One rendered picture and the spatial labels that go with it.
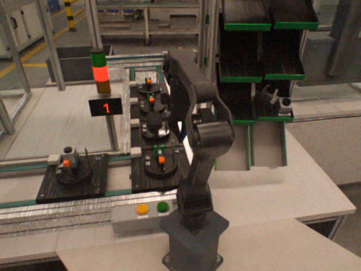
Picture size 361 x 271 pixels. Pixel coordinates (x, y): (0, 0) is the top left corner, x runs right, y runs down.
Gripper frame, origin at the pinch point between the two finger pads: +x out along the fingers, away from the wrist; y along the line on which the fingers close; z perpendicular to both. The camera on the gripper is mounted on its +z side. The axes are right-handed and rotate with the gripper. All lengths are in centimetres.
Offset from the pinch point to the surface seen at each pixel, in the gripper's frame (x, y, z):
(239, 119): 5.8, -23.5, 13.3
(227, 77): -11.2, -16.8, 12.1
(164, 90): 30, -5, 91
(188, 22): 92, -104, 551
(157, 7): 55, -36, 523
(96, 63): -11.8, 24.7, 29.3
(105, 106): 5.1, 24.3, 28.9
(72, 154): 17.8, 37.3, 17.6
